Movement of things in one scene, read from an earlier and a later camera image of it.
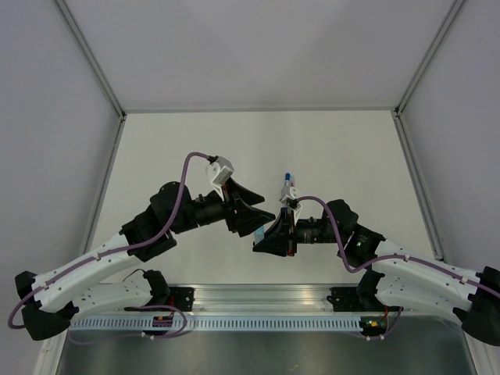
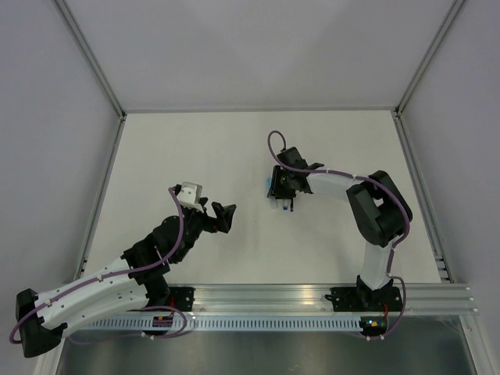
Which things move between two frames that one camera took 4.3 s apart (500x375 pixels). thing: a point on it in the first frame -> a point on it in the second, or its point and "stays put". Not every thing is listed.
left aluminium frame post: (93, 58) stays put
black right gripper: (280, 241) -> (276, 190)
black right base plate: (348, 299) stays put
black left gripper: (248, 218) -> (224, 215)
